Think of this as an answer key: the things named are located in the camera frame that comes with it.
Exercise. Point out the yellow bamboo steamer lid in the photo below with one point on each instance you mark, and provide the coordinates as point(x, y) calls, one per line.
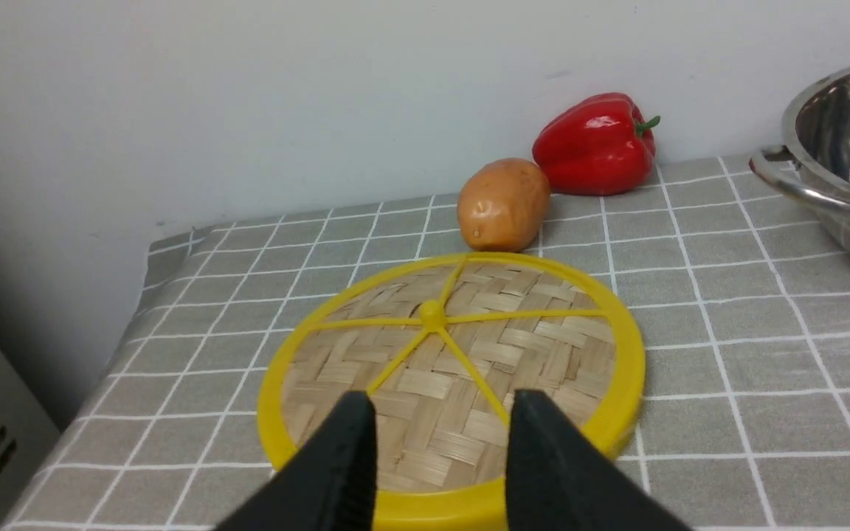
point(441, 346)

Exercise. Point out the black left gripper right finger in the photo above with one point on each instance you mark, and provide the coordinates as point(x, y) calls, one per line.
point(556, 479)

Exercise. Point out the red bell pepper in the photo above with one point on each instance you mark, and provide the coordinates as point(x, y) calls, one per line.
point(601, 146)

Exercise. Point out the grey checkered tablecloth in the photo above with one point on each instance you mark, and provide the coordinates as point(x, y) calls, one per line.
point(743, 303)

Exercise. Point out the stainless steel pot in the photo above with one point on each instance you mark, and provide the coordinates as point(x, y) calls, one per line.
point(812, 166)

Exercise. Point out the brown potato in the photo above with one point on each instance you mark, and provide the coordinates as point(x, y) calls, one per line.
point(503, 206)

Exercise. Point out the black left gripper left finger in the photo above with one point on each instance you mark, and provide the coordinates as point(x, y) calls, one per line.
point(329, 484)

